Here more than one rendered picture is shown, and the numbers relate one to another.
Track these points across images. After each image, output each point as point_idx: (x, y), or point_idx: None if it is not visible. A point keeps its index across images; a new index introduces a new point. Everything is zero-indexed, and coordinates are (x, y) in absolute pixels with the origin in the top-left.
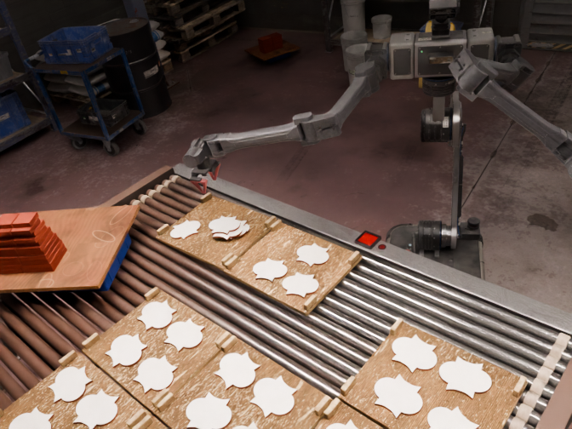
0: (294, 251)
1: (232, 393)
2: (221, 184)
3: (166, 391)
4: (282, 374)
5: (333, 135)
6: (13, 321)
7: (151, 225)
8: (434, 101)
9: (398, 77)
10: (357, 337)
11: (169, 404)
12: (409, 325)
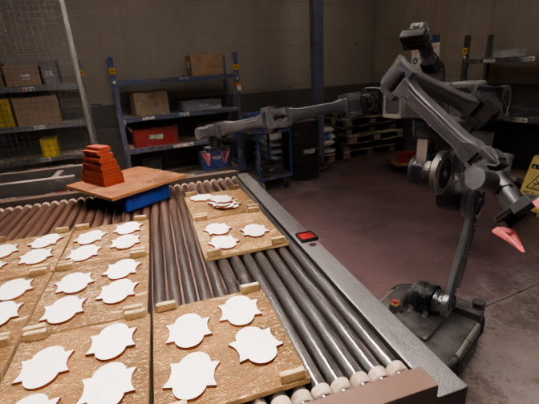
0: (246, 225)
1: (102, 280)
2: (255, 186)
3: (71, 260)
4: (141, 283)
5: (283, 125)
6: (72, 210)
7: None
8: (418, 143)
9: (388, 115)
10: (220, 286)
11: (66, 270)
12: (263, 292)
